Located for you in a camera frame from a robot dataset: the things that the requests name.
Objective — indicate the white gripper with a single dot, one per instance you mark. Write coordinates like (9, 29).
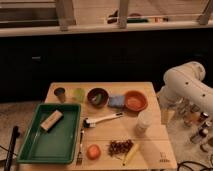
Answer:
(166, 115)

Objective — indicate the white black dish brush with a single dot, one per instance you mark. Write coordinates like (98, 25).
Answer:
(91, 122)

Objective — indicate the green plastic tray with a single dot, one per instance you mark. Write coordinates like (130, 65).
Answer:
(55, 146)

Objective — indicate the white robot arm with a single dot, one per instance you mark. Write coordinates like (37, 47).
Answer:
(183, 87)

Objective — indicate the white paper cup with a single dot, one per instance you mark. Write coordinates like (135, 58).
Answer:
(144, 120)

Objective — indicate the orange bowl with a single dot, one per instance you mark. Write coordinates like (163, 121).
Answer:
(135, 101)

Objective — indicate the yellow banana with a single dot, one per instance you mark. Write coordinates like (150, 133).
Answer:
(130, 154)

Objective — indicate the bunch of grapes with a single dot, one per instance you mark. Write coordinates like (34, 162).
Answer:
(119, 147)

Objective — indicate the green item in bowl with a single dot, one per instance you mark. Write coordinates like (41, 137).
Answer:
(97, 99)

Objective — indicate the dark brown bowl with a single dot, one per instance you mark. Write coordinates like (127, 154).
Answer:
(93, 92)

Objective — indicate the orange fruit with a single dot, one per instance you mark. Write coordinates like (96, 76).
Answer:
(93, 152)

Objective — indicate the green cup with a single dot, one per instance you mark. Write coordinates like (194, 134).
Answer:
(79, 95)

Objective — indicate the metal fork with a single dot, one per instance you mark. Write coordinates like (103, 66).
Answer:
(80, 155)

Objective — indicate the wooden block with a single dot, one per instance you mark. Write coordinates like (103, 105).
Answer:
(51, 120)

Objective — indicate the wooden railing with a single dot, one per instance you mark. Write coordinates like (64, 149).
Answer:
(52, 17)

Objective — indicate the black stand pole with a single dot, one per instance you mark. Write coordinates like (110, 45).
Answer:
(10, 153)

